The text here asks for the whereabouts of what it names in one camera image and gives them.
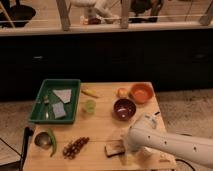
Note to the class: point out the grey cloth piece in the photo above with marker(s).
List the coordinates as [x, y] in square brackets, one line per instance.
[64, 95]

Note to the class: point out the small green cup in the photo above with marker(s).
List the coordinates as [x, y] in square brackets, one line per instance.
[89, 106]

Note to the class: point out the yellow banana toy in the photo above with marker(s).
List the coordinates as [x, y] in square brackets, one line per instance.
[89, 93]

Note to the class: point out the apple toy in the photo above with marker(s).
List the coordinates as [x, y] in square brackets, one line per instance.
[122, 93]

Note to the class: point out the dark purple bowl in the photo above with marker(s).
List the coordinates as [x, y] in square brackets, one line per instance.
[124, 109]

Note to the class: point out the orange bowl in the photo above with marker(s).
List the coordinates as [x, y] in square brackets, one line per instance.
[141, 93]

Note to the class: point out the blue-grey sponge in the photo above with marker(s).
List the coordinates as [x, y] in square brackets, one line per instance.
[58, 110]

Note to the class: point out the green plastic tray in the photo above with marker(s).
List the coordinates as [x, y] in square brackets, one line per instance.
[47, 87]

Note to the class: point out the metal spoon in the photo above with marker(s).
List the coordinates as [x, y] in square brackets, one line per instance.
[47, 112]

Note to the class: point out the small metal cup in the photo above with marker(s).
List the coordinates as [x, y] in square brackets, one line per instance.
[43, 140]

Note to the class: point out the brown grape bunch toy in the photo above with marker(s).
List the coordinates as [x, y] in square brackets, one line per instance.
[73, 148]

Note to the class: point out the clear plastic cup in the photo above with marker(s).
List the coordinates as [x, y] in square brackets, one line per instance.
[147, 152]

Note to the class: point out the black clamp stand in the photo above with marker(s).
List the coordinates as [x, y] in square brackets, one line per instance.
[27, 134]

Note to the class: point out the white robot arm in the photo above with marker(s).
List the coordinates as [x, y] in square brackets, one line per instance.
[144, 133]

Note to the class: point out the small metal clip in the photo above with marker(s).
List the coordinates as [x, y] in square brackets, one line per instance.
[46, 100]

